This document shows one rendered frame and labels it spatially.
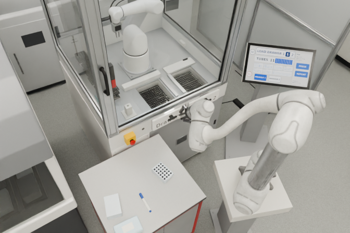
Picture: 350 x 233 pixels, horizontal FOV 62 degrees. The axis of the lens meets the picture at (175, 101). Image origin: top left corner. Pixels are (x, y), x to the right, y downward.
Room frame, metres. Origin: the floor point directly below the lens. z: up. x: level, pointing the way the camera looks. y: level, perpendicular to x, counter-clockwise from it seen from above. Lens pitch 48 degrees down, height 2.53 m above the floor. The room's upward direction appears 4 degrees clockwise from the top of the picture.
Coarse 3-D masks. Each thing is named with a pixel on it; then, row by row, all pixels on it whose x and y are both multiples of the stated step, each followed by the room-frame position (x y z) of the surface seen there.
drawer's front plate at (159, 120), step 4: (180, 108) 1.39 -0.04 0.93; (168, 112) 1.35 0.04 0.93; (172, 112) 1.35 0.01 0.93; (176, 112) 1.37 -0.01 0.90; (160, 116) 1.30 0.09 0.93; (164, 116) 1.31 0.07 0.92; (168, 116) 1.33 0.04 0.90; (152, 120) 1.27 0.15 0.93; (156, 120) 1.27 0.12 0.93; (160, 120) 1.29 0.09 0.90; (164, 120) 1.31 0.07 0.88; (172, 120) 1.35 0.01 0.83; (152, 124) 1.26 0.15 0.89; (156, 124) 1.27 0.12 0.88; (160, 124) 1.29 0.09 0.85; (164, 124) 1.31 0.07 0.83; (152, 128) 1.26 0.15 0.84; (156, 128) 1.27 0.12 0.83
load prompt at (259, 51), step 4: (256, 48) 1.85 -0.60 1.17; (260, 48) 1.85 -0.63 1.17; (264, 48) 1.85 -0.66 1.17; (256, 52) 1.83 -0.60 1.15; (260, 52) 1.83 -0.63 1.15; (264, 52) 1.83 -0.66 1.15; (268, 52) 1.83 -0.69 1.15; (272, 52) 1.83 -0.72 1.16; (276, 52) 1.83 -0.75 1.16; (280, 52) 1.83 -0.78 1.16; (284, 52) 1.83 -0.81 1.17; (288, 52) 1.83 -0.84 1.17; (292, 52) 1.83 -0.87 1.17; (276, 56) 1.81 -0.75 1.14; (280, 56) 1.81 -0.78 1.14; (284, 56) 1.81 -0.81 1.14; (288, 56) 1.81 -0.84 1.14; (292, 56) 1.81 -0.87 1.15
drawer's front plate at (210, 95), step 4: (212, 92) 1.58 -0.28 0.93; (216, 92) 1.59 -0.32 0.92; (204, 96) 1.53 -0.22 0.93; (208, 96) 1.55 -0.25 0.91; (212, 96) 1.58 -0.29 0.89; (216, 96) 1.60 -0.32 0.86; (196, 100) 1.48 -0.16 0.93; (212, 100) 1.58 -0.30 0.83; (188, 104) 1.45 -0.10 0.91; (192, 104) 1.46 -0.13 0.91
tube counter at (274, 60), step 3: (270, 57) 1.80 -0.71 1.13; (270, 60) 1.79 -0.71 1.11; (273, 60) 1.79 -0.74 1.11; (276, 60) 1.79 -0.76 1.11; (279, 60) 1.79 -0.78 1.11; (282, 60) 1.79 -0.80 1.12; (285, 60) 1.79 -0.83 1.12; (288, 60) 1.79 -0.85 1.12; (291, 60) 1.79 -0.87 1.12; (279, 63) 1.77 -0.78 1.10; (282, 63) 1.77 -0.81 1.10; (285, 63) 1.77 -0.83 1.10; (288, 63) 1.77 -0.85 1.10; (291, 63) 1.77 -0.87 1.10
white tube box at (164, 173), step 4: (160, 164) 1.01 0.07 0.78; (164, 164) 1.00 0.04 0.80; (156, 168) 0.98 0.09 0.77; (160, 168) 0.98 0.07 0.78; (164, 168) 0.98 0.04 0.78; (152, 172) 0.96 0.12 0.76; (156, 172) 0.94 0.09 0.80; (160, 172) 0.94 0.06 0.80; (164, 172) 0.94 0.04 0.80; (168, 172) 0.95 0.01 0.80; (172, 172) 0.95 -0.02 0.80; (160, 176) 0.91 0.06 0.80; (164, 176) 0.91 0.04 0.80; (168, 176) 0.92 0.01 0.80; (172, 176) 0.94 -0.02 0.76; (164, 180) 0.88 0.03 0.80
